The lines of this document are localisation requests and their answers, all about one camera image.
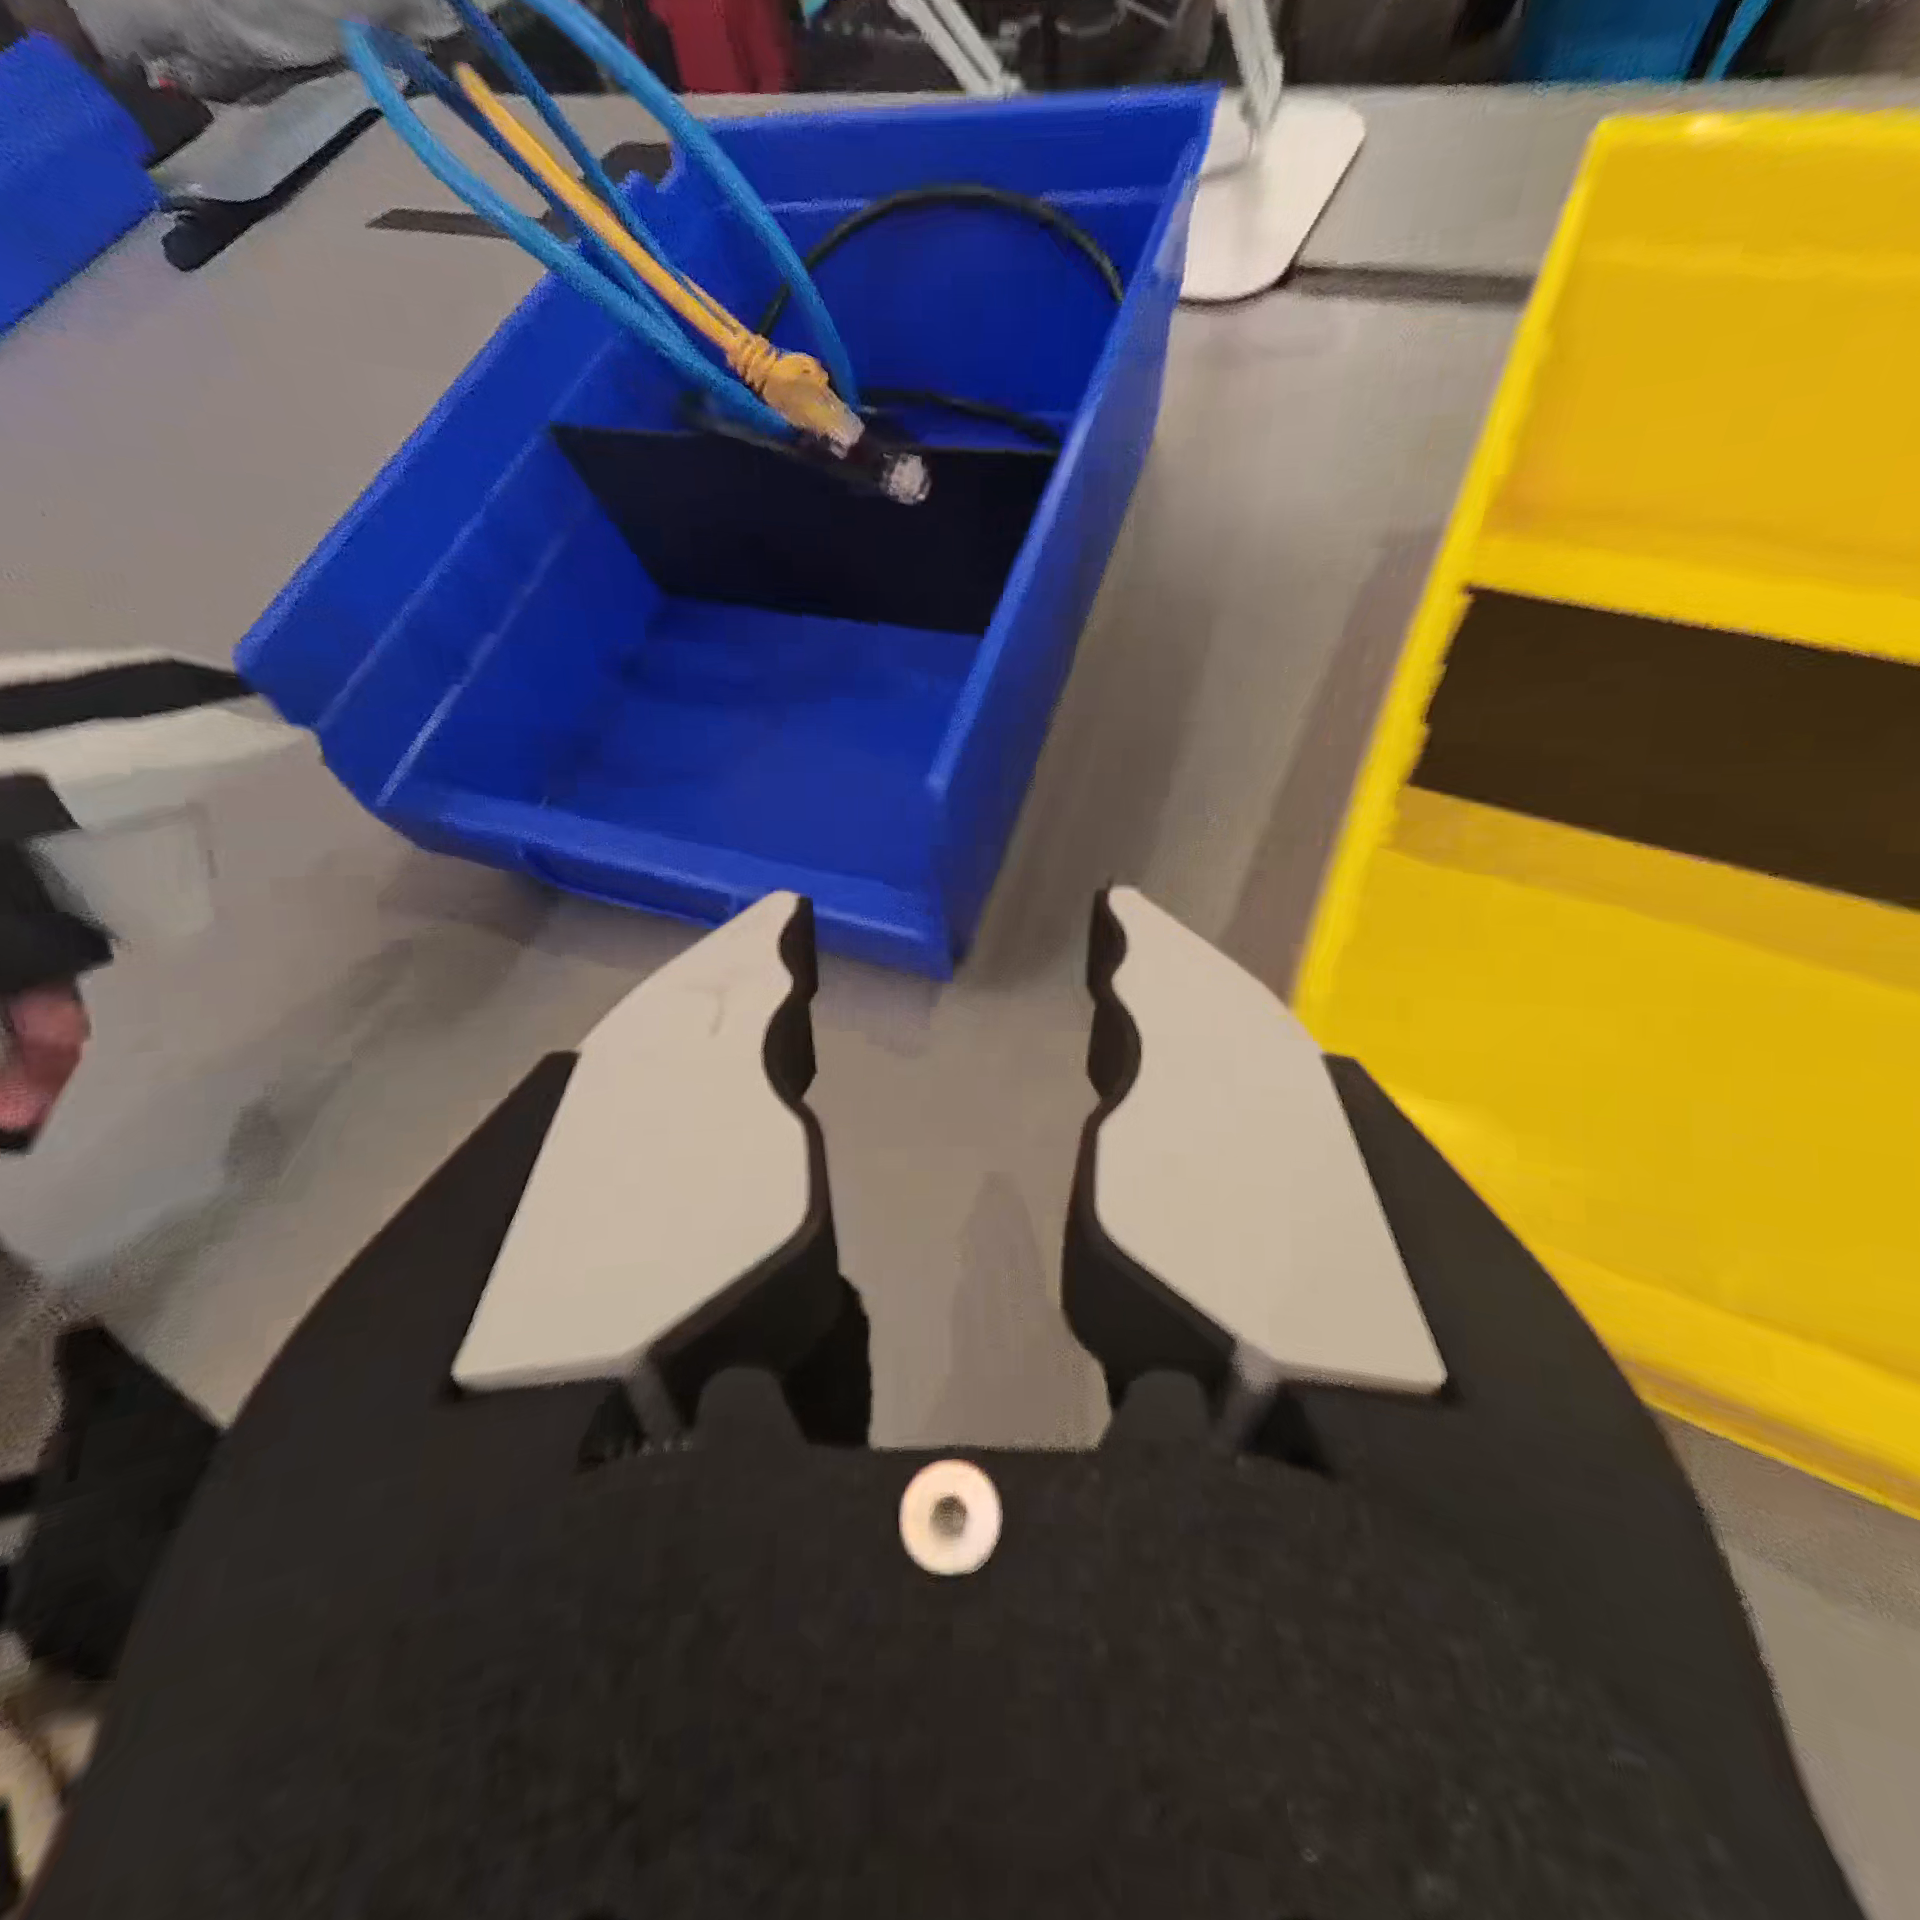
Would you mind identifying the orange ethernet cable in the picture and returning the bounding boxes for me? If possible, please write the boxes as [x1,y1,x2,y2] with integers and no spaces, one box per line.
[450,62,867,452]

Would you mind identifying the blue ethernet cable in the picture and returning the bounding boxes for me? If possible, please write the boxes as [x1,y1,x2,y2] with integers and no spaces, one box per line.
[341,0,874,437]

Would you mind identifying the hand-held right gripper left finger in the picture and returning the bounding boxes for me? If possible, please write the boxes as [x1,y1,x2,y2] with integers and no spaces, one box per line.
[450,889,878,1448]

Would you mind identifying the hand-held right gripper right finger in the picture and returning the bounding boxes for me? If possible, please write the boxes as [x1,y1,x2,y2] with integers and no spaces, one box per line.
[1061,883,1453,1448]

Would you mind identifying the blue plastic bin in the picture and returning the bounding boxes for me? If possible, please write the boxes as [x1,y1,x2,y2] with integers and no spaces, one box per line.
[235,85,1224,981]
[0,31,168,339]

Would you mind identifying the yellow plastic bin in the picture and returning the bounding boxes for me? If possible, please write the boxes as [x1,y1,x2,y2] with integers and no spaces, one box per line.
[1293,113,1920,1527]

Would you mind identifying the person's left hand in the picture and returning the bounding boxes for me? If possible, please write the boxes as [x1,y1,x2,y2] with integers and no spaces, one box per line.
[0,984,87,1147]

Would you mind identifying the black ethernet cable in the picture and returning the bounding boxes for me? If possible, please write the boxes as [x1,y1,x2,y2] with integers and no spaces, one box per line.
[706,187,1137,505]

